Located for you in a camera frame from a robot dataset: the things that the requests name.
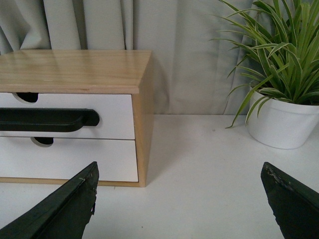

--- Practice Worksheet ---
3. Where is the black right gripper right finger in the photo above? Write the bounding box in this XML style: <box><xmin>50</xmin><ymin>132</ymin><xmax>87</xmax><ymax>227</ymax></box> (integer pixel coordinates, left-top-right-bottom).
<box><xmin>261</xmin><ymin>162</ymin><xmax>319</xmax><ymax>239</ymax></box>

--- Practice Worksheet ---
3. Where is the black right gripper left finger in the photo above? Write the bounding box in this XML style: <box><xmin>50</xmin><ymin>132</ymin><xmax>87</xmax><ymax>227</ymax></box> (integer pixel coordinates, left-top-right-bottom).
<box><xmin>0</xmin><ymin>161</ymin><xmax>99</xmax><ymax>239</ymax></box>

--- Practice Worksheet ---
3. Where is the black drawer handle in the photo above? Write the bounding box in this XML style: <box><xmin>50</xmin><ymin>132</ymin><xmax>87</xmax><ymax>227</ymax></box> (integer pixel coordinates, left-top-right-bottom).
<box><xmin>0</xmin><ymin>108</ymin><xmax>100</xmax><ymax>132</ymax></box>

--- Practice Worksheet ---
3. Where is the wooden drawer cabinet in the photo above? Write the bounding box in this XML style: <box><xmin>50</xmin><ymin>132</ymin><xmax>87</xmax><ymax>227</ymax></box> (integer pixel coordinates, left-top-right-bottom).
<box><xmin>0</xmin><ymin>50</ymin><xmax>154</xmax><ymax>187</ymax></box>

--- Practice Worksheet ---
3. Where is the white plant pot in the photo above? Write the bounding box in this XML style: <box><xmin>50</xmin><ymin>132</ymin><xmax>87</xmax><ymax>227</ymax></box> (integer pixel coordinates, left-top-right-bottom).
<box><xmin>246</xmin><ymin>92</ymin><xmax>319</xmax><ymax>149</ymax></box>

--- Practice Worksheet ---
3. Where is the green spider plant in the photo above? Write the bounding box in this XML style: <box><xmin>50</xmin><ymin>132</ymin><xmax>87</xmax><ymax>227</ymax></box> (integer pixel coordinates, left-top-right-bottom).
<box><xmin>225</xmin><ymin>0</ymin><xmax>319</xmax><ymax>116</ymax></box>

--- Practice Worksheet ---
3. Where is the grey curtain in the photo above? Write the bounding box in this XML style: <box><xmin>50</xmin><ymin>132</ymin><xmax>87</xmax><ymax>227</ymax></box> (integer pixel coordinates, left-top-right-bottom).
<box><xmin>0</xmin><ymin>0</ymin><xmax>253</xmax><ymax>115</ymax></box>

